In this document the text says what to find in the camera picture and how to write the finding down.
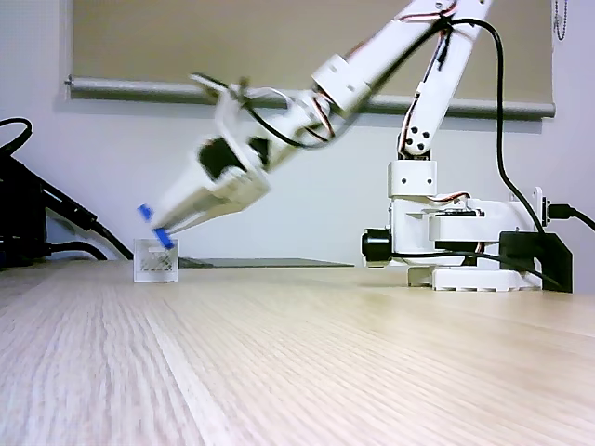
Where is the blue peg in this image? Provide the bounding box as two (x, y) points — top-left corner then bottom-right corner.
(138, 203), (176, 250)

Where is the small white lattice crate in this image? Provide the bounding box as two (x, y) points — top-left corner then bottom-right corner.
(133, 238), (180, 283)

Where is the dark flat mat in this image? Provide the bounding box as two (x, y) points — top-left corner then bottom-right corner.
(178, 257), (355, 269)

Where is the beige roller blind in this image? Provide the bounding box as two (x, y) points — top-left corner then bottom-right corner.
(64, 0), (557, 120)

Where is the black round knob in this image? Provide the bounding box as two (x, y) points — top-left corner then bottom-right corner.
(361, 227), (394, 269)

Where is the black equipment box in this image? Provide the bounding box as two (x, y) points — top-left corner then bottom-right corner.
(0, 155), (47, 270)

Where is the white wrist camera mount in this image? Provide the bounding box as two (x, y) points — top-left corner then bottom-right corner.
(189, 72), (292, 140)

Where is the thick black sloping cable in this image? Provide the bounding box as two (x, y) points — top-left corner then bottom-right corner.
(13, 160), (134, 261)

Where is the black cable on table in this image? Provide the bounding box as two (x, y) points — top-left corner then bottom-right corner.
(44, 240), (111, 261)

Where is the grey blind bottom rail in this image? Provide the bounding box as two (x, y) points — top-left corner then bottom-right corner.
(64, 75), (557, 121)

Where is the looped black cable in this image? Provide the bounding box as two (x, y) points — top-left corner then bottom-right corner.
(0, 117), (33, 162)

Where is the thin black base cable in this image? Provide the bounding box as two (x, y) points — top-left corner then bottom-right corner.
(392, 249), (562, 287)

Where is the thick black camera cable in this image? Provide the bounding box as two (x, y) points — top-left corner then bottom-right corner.
(239, 18), (559, 289)

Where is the black table bracket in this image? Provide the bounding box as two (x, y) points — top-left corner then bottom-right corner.
(498, 230), (574, 294)

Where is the black plug with cable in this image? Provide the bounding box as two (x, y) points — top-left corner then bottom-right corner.
(549, 203), (595, 232)

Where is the metal bead chain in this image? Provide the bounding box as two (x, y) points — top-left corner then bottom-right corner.
(551, 0), (571, 42)

